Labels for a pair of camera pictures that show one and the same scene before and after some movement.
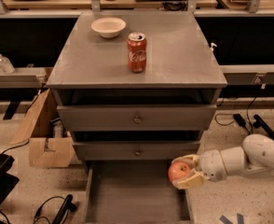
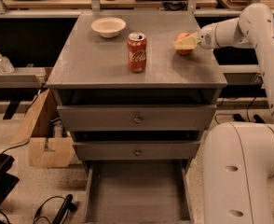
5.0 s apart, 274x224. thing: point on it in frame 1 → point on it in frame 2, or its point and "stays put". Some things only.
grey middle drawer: (136, 150) stays put
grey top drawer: (137, 118) stays put
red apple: (178, 170) → (183, 51)
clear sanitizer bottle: (4, 63) stays put
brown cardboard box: (45, 132) stays put
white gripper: (210, 164) → (206, 38)
